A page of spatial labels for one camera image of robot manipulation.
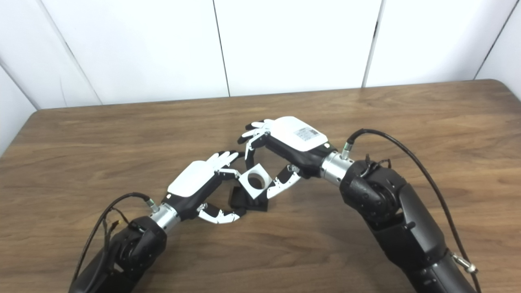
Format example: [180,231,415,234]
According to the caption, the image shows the thin arm wires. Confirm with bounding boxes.
[360,153,392,171]
[102,208,131,249]

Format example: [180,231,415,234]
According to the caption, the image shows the thin left arm wires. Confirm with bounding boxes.
[102,208,131,249]

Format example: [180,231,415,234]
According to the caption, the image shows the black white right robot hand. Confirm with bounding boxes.
[237,116,338,200]

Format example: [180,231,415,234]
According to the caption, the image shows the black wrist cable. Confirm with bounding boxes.
[72,192,160,285]
[341,129,483,293]

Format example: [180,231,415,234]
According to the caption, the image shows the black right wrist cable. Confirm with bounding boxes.
[341,129,483,293]

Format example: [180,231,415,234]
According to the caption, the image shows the black peg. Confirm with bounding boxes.
[229,184,269,212]

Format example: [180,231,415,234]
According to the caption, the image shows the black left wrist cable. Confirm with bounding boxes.
[72,192,160,285]

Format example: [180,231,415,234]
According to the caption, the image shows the thin right arm wires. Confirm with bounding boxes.
[360,153,392,171]

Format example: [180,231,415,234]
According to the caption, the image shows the white square piece with hole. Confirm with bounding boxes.
[238,163,272,200]

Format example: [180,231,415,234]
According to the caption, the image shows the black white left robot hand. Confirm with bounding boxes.
[162,151,247,225]

